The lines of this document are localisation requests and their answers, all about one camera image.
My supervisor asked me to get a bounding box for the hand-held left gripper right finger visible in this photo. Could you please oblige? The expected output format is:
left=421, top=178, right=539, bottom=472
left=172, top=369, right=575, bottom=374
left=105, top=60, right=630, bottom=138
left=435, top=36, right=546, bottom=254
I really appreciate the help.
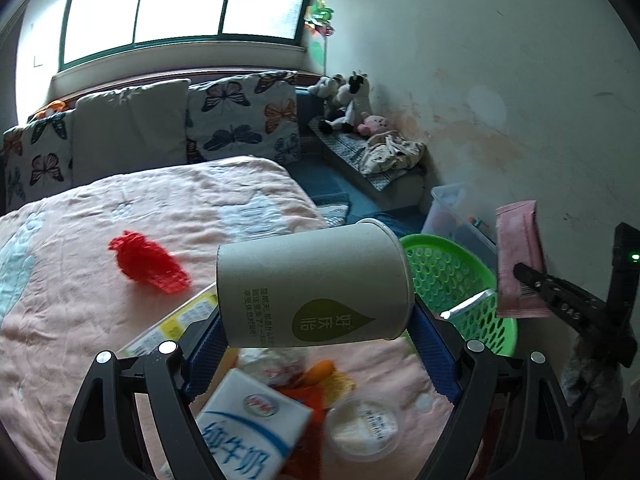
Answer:
left=406, top=297, right=586, bottom=480

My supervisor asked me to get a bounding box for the pink packet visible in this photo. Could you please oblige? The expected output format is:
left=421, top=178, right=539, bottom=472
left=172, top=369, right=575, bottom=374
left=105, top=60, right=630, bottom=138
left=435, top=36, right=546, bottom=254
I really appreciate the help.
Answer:
left=495, top=200, right=552, bottom=319

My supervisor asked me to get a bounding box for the silver tube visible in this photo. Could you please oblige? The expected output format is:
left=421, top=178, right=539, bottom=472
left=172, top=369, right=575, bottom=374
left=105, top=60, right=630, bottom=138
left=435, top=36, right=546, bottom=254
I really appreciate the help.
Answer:
left=439, top=289, right=499, bottom=322

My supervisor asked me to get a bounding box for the green plastic basket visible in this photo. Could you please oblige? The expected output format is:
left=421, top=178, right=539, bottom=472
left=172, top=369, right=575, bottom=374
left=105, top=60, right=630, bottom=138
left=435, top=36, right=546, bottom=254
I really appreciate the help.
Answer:
left=400, top=234, right=519, bottom=359

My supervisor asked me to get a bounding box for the grey white plush dog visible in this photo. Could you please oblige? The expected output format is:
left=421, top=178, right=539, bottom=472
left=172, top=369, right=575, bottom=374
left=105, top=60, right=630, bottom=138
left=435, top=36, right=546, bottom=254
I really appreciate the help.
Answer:
left=307, top=75, right=347, bottom=99

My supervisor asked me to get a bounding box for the striped grey mat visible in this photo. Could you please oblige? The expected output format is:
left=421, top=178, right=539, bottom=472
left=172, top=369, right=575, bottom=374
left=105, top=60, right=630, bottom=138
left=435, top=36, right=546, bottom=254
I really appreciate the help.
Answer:
left=312, top=192, right=354, bottom=229

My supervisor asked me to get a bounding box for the yellow packet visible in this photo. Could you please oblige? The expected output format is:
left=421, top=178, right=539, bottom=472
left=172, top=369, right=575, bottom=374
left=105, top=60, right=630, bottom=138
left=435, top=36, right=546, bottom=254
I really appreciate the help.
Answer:
left=120, top=282, right=221, bottom=359

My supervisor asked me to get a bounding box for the pink plush pig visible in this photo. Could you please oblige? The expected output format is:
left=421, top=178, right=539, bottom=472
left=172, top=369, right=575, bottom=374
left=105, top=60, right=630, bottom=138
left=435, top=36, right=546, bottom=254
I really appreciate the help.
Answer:
left=356, top=115, right=391, bottom=137

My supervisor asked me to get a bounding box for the colourful pinwheel toy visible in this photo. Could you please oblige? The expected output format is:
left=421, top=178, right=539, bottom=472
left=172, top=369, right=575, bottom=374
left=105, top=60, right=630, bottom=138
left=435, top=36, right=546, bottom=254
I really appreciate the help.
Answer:
left=302, top=2, right=335, bottom=77

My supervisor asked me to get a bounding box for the crumpled patterned cloth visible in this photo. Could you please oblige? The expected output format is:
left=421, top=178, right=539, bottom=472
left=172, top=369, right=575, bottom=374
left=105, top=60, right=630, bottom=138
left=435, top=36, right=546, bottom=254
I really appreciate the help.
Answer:
left=361, top=130, right=427, bottom=175

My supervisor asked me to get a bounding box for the green framed window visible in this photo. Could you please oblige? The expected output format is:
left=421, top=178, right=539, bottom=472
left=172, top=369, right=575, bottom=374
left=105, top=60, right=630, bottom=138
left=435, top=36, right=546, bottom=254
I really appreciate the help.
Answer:
left=57, top=0, right=321, bottom=74

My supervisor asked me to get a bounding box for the black white plush cow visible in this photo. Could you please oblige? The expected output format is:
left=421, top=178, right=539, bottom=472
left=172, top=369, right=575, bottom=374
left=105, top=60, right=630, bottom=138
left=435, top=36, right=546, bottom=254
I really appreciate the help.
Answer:
left=319, top=71, right=374, bottom=135

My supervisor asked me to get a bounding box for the small butterfly print pillow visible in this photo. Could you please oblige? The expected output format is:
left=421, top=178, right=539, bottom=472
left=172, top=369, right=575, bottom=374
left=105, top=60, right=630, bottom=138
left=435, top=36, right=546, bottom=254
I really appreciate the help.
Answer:
left=2, top=110, right=76, bottom=215

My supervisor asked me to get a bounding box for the white pillow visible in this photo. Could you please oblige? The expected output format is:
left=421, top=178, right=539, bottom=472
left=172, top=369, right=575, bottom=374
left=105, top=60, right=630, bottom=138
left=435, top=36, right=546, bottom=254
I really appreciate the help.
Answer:
left=72, top=79, right=192, bottom=187

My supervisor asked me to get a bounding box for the red orange snack wrapper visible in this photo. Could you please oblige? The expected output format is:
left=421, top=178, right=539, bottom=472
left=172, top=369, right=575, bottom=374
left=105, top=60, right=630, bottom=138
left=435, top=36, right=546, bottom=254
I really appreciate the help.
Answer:
left=270, top=359, right=359, bottom=480

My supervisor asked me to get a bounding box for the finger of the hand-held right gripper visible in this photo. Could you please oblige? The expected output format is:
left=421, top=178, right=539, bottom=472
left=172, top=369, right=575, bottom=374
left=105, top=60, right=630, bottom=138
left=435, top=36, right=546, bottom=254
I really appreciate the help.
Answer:
left=514, top=262, right=611, bottom=333

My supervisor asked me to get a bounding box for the blue rug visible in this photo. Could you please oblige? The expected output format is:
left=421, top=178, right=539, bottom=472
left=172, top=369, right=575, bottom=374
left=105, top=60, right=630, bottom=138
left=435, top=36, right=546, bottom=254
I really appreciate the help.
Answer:
left=286, top=159, right=432, bottom=233

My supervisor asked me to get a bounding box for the clear plastic storage box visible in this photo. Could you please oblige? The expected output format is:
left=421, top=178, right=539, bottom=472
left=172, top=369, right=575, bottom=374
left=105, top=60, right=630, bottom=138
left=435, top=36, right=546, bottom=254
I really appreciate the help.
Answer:
left=421, top=183, right=499, bottom=259

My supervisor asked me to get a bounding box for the grey cloth bundle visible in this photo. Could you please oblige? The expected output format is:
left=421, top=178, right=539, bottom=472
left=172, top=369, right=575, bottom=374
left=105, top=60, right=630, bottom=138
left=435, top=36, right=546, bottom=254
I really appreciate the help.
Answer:
left=560, top=337, right=627, bottom=442

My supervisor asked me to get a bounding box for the large butterfly print pillow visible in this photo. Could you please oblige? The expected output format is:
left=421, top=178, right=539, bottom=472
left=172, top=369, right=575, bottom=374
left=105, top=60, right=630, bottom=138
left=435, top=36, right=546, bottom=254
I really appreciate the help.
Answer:
left=186, top=71, right=303, bottom=166

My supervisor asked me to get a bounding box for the round clear plastic container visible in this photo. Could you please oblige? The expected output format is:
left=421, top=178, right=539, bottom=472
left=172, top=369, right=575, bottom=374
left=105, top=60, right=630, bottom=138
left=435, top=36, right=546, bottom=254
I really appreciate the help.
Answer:
left=325, top=394, right=402, bottom=464

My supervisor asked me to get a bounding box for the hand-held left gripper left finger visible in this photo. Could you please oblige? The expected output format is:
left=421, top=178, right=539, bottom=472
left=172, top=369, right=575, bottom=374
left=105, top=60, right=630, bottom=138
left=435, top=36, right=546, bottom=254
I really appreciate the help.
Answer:
left=55, top=306, right=236, bottom=480

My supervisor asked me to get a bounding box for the grey paper cup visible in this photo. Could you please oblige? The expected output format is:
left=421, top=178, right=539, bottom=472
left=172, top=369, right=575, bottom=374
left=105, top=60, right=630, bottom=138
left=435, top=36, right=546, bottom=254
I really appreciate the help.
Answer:
left=216, top=218, right=416, bottom=349

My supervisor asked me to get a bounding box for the white blue milk carton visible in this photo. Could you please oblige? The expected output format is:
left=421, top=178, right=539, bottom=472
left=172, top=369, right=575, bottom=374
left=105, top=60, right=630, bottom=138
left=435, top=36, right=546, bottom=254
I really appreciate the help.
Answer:
left=195, top=367, right=314, bottom=480

